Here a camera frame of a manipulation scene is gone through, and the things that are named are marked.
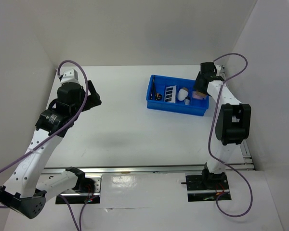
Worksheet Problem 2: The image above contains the pink square compact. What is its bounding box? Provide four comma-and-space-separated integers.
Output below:
192, 94, 207, 100

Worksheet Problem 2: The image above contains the small orange black brush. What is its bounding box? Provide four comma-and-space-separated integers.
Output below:
155, 93, 162, 101

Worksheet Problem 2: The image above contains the thin black makeup brush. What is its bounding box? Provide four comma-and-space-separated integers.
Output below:
150, 75, 157, 100

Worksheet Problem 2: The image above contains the tan square compact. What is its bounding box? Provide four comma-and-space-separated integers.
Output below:
196, 90, 205, 95

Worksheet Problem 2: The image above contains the clear bottle black cap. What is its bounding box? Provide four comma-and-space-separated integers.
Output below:
184, 97, 190, 105

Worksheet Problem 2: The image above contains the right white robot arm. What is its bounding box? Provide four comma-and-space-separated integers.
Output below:
193, 62, 251, 190

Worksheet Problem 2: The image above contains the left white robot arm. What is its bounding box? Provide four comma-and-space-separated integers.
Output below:
0, 81, 102, 219

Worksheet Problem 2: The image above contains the blue plastic divided bin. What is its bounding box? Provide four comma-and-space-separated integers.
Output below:
146, 75, 209, 116

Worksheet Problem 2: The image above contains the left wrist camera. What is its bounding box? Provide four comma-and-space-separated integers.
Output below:
59, 69, 79, 85

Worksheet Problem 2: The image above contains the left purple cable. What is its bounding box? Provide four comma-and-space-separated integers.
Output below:
0, 60, 90, 231

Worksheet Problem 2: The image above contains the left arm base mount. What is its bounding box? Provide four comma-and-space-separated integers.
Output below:
60, 174, 102, 205

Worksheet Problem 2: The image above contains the aluminium rail front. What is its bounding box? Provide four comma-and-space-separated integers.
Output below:
42, 163, 255, 175

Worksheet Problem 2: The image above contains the aluminium rail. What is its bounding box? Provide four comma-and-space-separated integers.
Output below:
42, 163, 255, 175
216, 64, 256, 169

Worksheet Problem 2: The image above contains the aluminium rail right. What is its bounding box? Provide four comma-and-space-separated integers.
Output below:
216, 64, 256, 169

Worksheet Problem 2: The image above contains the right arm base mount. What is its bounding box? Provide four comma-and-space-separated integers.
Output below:
181, 175, 232, 202

